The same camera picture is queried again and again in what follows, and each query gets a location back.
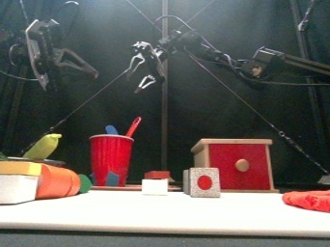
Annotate blue plastic spoon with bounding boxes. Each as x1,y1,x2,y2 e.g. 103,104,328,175
104,124,120,136

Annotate red plastic cup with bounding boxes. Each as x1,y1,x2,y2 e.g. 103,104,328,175
88,134,135,187

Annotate light green toy vegetable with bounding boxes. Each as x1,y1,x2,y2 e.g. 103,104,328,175
22,133,63,160

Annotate silver metal pot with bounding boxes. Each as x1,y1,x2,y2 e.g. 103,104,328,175
0,156,67,168

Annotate wooden box red drawer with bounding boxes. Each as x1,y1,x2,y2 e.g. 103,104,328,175
191,138,279,193

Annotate red striped salmon sushi toy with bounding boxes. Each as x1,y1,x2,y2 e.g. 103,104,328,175
140,170,171,196

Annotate pink plastic tray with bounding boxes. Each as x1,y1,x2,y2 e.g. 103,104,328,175
91,183,185,193

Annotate dark seaweed sushi roll toy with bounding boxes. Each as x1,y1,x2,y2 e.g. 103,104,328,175
182,167,222,199

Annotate orange toy carrot green leaves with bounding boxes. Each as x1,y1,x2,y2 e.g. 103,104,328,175
35,163,94,201

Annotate yellow egg sushi toy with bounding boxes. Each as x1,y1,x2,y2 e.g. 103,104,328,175
0,160,43,206

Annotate red cloth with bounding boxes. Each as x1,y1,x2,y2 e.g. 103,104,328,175
281,189,330,213

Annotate thin diagonal brace wire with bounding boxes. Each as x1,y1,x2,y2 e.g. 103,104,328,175
124,0,330,177
19,0,217,153

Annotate vertical metal frame pole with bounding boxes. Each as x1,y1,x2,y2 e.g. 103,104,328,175
161,0,170,172

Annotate dark side frame post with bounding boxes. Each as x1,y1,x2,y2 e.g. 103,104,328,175
289,0,330,165

